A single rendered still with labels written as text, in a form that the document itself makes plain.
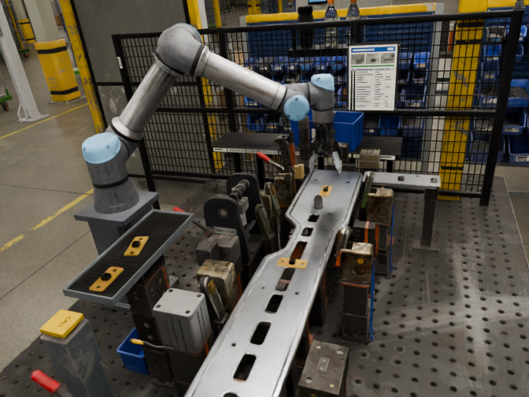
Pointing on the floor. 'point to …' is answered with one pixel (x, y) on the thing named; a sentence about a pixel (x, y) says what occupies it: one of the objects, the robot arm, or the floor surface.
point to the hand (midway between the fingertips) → (326, 171)
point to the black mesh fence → (337, 94)
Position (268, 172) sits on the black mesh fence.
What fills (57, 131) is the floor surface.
